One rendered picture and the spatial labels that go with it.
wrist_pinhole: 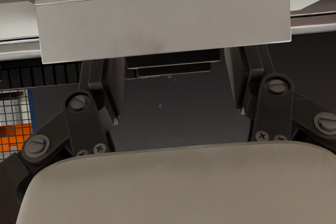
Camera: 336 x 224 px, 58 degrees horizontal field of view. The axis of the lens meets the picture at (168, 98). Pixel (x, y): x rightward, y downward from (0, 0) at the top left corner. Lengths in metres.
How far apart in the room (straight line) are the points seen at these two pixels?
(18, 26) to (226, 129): 0.60
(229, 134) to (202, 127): 0.07
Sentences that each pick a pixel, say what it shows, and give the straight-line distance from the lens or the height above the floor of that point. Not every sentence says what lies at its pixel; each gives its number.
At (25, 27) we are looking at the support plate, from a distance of 0.17.
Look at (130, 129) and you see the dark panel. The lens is 0.72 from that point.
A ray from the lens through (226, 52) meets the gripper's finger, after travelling 0.16.
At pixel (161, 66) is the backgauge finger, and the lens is 0.39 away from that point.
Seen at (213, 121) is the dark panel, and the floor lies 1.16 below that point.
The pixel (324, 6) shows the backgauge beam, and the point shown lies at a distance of 0.49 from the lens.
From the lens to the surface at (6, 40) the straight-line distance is 0.24.
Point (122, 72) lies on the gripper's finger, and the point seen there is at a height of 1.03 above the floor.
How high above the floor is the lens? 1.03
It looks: 5 degrees up
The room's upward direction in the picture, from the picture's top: 175 degrees clockwise
